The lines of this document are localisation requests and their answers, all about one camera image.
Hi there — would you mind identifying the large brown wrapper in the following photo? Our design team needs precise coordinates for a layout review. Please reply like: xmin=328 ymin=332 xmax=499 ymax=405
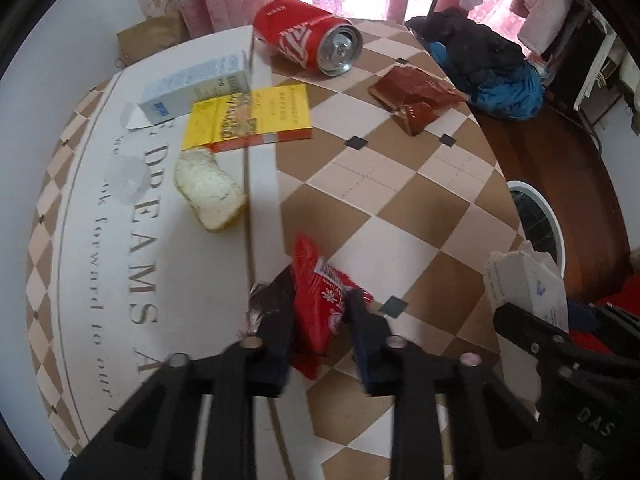
xmin=368 ymin=65 xmax=469 ymax=113

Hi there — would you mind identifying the dark clothes pile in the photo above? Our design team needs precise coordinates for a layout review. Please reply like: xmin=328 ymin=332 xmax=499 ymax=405
xmin=404 ymin=7 xmax=527 ymax=107

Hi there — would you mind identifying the white rimmed trash bin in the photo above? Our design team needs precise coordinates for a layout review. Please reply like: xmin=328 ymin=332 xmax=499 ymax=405
xmin=506 ymin=180 xmax=567 ymax=281

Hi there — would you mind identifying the black cabinet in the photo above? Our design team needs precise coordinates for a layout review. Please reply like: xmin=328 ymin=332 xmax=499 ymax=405
xmin=544 ymin=0 xmax=621 ymax=111

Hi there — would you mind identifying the slice of white bread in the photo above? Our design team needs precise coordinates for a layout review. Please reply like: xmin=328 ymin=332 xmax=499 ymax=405
xmin=173 ymin=147 xmax=249 ymax=233

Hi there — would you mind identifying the red cloth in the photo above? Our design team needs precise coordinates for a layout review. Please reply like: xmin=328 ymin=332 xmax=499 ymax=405
xmin=565 ymin=287 xmax=640 ymax=356

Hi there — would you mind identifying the blue cloth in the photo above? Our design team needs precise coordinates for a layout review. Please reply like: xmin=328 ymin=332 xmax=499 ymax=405
xmin=429 ymin=41 xmax=544 ymax=121

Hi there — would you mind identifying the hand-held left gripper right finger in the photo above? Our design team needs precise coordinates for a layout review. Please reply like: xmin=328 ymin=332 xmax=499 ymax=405
xmin=346 ymin=289 xmax=581 ymax=480

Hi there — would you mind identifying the clear plastic cup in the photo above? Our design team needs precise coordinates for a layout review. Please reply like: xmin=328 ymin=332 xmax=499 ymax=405
xmin=102 ymin=155 xmax=149 ymax=206

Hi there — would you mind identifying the red soda can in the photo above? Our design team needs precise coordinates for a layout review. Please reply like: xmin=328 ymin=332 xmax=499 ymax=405
xmin=252 ymin=0 xmax=364 ymax=77

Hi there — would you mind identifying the red snack packet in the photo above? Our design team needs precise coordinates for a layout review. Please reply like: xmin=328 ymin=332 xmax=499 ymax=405
xmin=292 ymin=232 xmax=376 ymax=380

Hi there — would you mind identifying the brown paper bag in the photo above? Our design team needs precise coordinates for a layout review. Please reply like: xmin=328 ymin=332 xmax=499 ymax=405
xmin=116 ymin=12 xmax=189 ymax=67

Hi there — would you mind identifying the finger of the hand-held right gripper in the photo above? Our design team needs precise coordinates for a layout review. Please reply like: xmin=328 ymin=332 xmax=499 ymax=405
xmin=492 ymin=303 xmax=576 ymax=362
xmin=569 ymin=301 xmax=640 ymax=343

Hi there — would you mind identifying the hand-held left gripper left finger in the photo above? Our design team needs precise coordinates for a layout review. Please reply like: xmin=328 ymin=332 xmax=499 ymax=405
xmin=62 ymin=266 xmax=297 ymax=480

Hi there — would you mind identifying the checkered printed tablecloth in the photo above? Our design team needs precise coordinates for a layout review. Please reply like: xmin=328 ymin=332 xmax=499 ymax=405
xmin=25 ymin=17 xmax=527 ymax=480

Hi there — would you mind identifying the pink hanging garment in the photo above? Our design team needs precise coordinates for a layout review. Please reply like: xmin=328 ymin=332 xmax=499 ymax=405
xmin=510 ymin=0 xmax=577 ymax=56

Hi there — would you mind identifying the torn white paper carton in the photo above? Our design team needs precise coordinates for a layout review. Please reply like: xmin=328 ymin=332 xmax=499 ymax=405
xmin=483 ymin=241 xmax=570 ymax=333

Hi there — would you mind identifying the white and blue carton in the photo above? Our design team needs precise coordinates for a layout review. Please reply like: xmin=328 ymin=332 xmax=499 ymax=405
xmin=124 ymin=50 xmax=252 ymax=130

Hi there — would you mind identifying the yellow and red box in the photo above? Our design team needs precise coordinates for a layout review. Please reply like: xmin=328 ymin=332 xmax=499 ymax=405
xmin=181 ymin=85 xmax=314 ymax=154

